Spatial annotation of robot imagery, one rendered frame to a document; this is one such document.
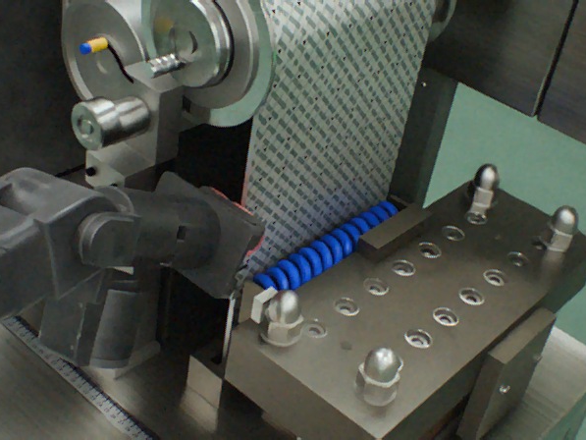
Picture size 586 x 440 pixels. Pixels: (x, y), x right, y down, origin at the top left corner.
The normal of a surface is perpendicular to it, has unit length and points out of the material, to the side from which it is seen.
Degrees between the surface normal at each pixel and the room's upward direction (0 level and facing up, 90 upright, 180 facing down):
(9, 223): 10
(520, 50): 90
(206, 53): 90
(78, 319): 66
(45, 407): 0
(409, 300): 0
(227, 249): 61
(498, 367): 90
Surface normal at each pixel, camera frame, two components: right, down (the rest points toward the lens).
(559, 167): 0.15, -0.80
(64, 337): -0.49, 0.03
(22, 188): -0.17, -0.67
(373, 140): 0.74, 0.48
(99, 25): -0.65, 0.36
